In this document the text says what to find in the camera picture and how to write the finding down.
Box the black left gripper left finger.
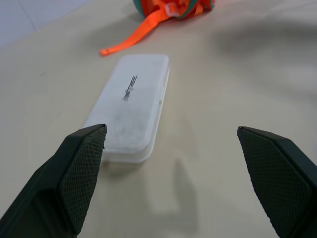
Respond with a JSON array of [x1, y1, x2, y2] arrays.
[[0, 123, 107, 238]]

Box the orange strap bundle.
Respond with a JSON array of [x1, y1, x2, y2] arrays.
[[100, 0, 216, 57]]

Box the white plastic case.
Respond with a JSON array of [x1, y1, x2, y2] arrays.
[[83, 54, 170, 165]]

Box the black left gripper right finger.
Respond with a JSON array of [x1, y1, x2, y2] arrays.
[[237, 125, 317, 238]]

